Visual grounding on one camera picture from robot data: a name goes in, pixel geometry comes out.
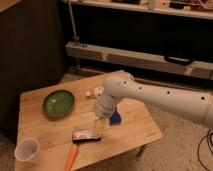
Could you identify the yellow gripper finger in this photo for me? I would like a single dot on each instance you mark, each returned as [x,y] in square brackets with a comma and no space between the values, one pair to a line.
[100,125]

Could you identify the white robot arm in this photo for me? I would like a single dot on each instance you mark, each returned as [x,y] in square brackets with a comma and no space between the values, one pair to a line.
[191,105]

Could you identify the translucent ceramic cup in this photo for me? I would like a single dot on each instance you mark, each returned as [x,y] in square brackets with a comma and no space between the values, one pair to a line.
[28,150]

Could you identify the blue block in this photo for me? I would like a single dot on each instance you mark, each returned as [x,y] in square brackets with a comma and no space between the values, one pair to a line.
[115,119]

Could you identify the wooden table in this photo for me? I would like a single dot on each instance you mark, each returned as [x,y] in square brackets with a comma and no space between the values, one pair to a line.
[55,135]

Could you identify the orange carrot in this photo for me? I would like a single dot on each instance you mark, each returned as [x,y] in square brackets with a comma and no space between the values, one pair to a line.
[73,152]

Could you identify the green bowl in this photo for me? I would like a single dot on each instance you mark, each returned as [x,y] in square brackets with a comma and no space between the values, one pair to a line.
[58,103]

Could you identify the wooden shelf beam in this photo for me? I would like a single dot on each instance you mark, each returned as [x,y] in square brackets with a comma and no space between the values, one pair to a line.
[138,60]

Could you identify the metal stand pole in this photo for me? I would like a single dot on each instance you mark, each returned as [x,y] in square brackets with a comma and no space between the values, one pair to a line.
[75,36]

